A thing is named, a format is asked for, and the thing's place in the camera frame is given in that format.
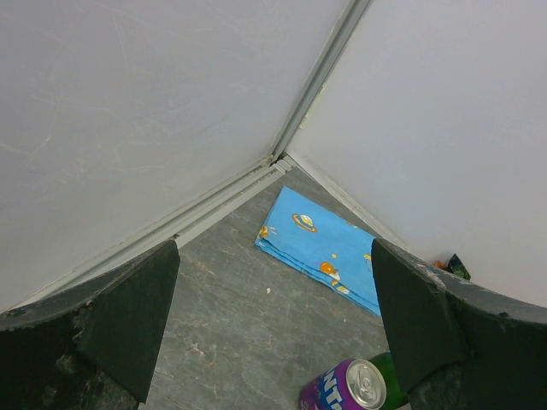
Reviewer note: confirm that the green glass bottle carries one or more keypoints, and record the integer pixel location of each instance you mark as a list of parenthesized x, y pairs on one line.
[(395, 397)]

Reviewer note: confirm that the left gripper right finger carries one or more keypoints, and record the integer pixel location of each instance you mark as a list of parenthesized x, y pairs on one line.
[(455, 344)]

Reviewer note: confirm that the aluminium corner frame post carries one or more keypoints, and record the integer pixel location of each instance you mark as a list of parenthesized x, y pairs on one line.
[(334, 48)]

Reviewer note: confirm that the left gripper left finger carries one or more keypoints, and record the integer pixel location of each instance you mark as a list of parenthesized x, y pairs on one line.
[(95, 345)]

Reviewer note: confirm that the purple Fanta can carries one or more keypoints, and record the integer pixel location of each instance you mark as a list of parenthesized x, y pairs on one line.
[(350, 385)]

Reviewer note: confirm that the blue printed cloth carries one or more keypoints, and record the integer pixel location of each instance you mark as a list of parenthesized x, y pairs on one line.
[(320, 244)]

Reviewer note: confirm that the rolled tie dark green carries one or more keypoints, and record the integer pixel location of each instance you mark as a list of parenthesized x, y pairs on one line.
[(456, 267)]

